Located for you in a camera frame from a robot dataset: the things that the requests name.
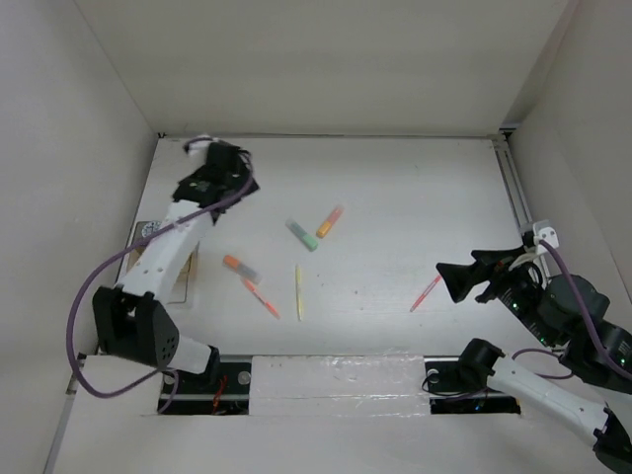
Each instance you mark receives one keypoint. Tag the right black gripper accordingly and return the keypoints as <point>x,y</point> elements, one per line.
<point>499,261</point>

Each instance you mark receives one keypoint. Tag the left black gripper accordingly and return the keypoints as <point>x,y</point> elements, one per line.
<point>241,179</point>

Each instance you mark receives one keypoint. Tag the orange highlighter clear cap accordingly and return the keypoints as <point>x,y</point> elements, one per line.
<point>241,269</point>

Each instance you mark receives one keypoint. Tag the blue paint jar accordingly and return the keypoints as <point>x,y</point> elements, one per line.
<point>147,228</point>

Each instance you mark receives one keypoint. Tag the green highlighter marker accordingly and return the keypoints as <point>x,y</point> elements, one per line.
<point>302,235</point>

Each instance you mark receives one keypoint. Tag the yellow orange highlighter marker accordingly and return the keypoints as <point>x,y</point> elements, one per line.
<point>329,221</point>

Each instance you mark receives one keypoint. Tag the orange thin pen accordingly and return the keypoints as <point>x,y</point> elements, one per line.
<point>252,288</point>

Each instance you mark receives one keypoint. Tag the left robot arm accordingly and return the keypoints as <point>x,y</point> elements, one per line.
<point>131,318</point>

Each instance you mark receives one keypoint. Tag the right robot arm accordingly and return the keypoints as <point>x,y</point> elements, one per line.
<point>566,316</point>

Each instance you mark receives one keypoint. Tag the pink thin pen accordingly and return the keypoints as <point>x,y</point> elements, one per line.
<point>425,293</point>

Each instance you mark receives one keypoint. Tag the yellow thin pen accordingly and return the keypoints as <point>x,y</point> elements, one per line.
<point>298,292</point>

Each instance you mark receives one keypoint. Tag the clear plastic organizer tray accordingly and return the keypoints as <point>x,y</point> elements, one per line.
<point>182,292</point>

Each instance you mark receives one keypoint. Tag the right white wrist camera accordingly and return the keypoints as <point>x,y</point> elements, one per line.
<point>538,237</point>

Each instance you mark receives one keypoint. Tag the aluminium rail right side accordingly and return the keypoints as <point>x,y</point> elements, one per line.
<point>517,198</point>

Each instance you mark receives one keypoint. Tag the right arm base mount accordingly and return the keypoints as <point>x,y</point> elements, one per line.
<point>452,392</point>

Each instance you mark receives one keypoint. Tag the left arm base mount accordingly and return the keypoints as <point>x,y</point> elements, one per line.
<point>229,395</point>

